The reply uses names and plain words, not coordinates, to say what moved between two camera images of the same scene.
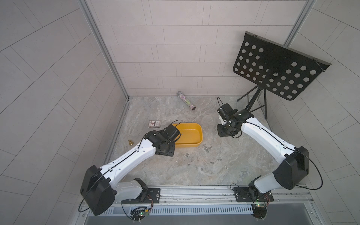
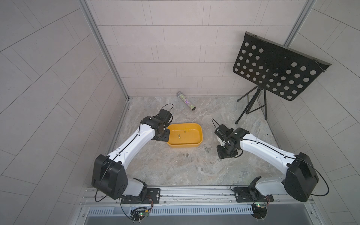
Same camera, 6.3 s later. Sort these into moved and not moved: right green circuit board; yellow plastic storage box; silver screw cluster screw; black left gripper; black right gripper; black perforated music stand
Moved: black right gripper; black left gripper
Not moved: black perforated music stand; silver screw cluster screw; right green circuit board; yellow plastic storage box
